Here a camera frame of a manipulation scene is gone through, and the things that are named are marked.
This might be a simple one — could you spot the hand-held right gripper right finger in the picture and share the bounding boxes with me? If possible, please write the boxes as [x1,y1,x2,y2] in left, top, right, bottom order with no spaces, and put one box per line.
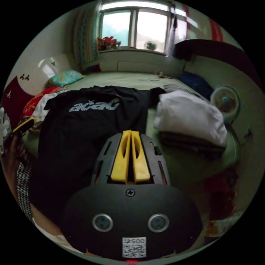
[131,131,151,184]

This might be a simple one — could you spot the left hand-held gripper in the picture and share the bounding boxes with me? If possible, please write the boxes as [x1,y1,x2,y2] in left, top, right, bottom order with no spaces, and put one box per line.
[5,119,38,145]

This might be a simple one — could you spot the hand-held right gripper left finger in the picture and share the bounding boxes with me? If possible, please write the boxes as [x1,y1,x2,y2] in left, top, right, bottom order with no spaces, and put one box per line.
[110,130,132,184]

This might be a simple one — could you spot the person's left forearm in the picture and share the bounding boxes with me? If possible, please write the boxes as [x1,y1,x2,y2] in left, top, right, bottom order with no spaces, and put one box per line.
[16,160,36,225]

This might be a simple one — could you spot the black t-shirt with print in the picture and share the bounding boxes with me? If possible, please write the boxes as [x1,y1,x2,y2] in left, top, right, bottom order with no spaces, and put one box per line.
[30,85,166,210]

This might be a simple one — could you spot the person's left hand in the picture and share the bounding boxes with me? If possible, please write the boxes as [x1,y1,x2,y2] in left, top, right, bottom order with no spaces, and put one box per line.
[3,136,28,166]

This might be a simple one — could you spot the red floral quilt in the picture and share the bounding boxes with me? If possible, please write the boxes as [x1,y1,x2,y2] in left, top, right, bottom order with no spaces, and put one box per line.
[20,86,69,129]

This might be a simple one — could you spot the white and maroon headboard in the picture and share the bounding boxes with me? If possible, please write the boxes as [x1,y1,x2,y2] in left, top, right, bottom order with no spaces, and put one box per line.
[1,53,72,127]

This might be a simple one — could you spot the teal floral pillow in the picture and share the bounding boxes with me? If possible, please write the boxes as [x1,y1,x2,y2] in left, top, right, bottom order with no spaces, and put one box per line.
[46,69,85,88]

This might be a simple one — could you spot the pile of clothes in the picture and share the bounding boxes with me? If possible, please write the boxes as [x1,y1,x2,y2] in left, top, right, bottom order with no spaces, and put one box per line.
[154,84,229,159]

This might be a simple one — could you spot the bed with green mat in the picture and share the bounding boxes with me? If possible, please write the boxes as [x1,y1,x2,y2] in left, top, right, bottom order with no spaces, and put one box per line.
[20,70,244,188]

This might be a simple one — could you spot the person's body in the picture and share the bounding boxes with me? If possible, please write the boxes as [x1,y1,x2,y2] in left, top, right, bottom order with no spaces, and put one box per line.
[29,204,69,247]

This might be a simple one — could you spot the dark blue bag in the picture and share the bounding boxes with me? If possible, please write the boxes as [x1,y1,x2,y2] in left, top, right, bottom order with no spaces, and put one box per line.
[178,71,214,98]

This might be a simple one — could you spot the patterned curtain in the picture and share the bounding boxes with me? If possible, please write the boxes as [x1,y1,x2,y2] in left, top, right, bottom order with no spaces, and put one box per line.
[72,5,100,67]

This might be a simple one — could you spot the white and teal fan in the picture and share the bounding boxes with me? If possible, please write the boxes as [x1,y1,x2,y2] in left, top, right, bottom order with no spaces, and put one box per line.
[210,85,242,124]

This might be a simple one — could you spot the red flowers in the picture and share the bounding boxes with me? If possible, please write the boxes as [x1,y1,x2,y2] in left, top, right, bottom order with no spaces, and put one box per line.
[97,36,121,51]

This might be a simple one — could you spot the window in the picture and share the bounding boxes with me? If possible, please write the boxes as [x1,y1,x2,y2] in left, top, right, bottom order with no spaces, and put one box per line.
[98,1,175,55]

